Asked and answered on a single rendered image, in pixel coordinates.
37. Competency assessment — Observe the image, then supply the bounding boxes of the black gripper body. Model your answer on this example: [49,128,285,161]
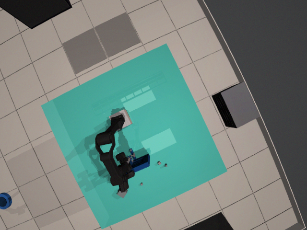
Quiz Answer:
[116,152,135,179]

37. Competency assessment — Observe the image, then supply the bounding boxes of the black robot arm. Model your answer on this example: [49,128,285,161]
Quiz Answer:
[95,115,129,192]

